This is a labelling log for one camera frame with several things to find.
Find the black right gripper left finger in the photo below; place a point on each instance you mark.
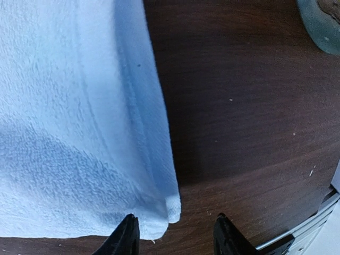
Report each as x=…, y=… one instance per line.
x=124, y=239

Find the aluminium front rail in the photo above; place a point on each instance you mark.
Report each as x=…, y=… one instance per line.
x=298, y=239

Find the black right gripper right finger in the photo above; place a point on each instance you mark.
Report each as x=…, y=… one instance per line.
x=229, y=240

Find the light blue towel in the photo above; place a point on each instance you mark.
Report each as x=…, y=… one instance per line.
x=84, y=130

